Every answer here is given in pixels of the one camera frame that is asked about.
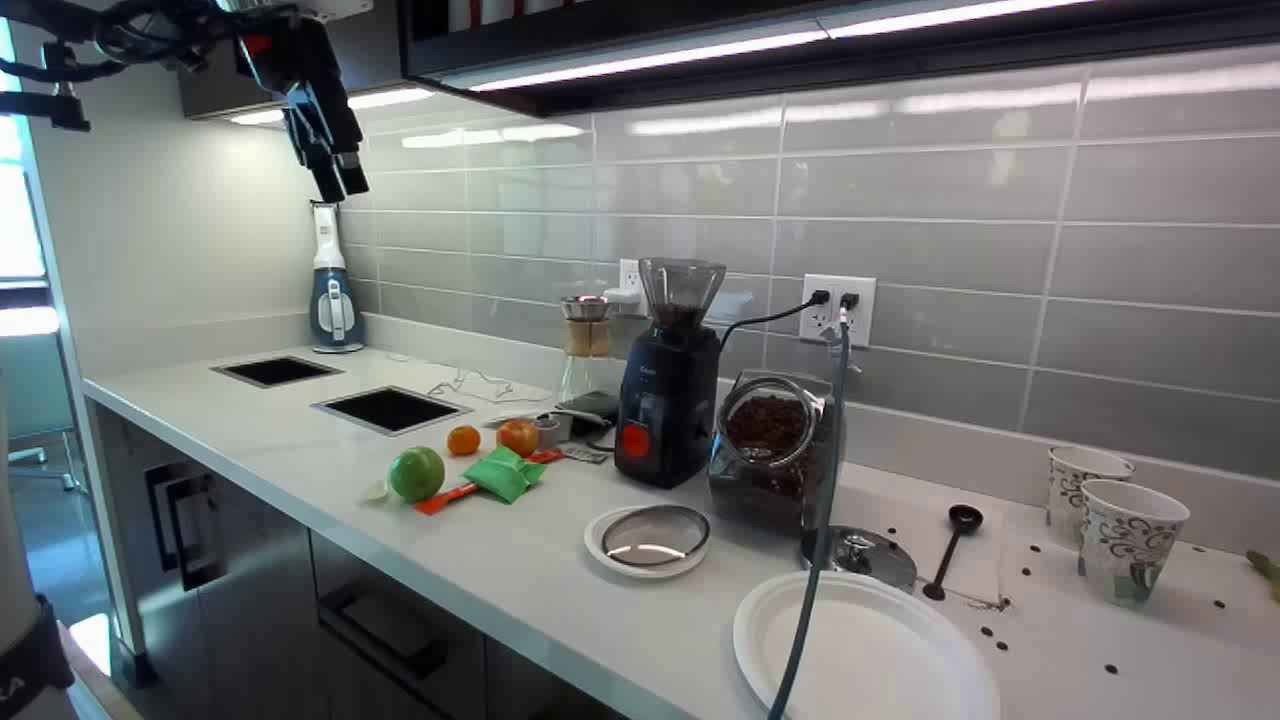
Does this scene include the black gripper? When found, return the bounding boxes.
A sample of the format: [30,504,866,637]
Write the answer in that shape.
[266,10,376,207]

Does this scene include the glass jar of coffee beans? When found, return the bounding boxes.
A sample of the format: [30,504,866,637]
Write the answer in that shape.
[705,371,849,535]

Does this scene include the black coffee scale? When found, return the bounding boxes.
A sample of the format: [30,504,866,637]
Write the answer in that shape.
[556,388,624,432]

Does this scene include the black coffee grinder glass hopper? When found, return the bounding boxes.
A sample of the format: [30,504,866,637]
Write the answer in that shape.
[611,255,730,491]

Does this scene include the black coffee scoop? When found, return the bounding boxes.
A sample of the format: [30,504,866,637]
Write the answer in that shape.
[918,499,989,604]

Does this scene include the short under-cabinet light strip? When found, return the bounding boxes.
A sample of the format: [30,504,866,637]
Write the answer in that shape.
[225,84,435,133]

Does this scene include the white outlet with white adapter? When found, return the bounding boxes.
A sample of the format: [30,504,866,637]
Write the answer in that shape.
[617,255,650,314]

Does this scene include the green apple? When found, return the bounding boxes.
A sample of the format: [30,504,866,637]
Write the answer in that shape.
[385,445,446,509]

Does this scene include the red apple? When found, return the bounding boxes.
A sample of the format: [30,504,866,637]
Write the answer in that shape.
[493,414,542,461]

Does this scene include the orange stick packet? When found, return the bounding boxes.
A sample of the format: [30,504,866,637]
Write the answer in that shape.
[410,481,483,518]

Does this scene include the small foil packets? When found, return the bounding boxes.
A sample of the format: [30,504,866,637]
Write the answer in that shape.
[537,408,617,468]

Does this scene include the long under-cabinet light strip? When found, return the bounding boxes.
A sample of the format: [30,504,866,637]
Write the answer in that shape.
[463,0,1090,95]

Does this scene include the small white plate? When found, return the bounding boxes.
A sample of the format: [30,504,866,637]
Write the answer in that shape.
[581,499,714,585]

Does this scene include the grey base cabinet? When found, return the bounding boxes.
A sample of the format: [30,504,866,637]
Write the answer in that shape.
[82,396,642,720]

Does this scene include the white outlet with black plugs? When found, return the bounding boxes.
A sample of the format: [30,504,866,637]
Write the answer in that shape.
[800,267,881,352]

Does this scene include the large white plate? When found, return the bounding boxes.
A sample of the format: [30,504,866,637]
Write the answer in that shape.
[727,567,1002,720]

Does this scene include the patterned paper cup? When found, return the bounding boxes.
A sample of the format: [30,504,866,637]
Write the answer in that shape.
[1040,445,1136,542]
[1076,477,1193,607]

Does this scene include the yellow green banana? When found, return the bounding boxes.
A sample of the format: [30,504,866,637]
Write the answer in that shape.
[1243,542,1280,604]

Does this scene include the thin white cord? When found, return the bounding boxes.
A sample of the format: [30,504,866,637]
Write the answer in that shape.
[425,363,540,408]

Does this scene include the black camera on stand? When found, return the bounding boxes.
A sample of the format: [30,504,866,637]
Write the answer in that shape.
[0,34,97,137]

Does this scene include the black cabinet door handle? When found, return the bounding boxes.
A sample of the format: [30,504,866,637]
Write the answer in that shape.
[138,461,192,575]
[169,468,231,596]

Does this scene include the black grinder power cord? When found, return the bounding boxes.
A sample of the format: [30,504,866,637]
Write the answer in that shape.
[714,282,830,347]

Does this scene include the black drawer handle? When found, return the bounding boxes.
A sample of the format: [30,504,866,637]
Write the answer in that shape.
[315,575,455,684]

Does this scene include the teal cable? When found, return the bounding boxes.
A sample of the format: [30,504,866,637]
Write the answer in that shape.
[765,292,861,720]

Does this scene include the dark upper wall cabinet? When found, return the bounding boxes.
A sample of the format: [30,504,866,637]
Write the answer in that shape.
[174,0,1280,125]

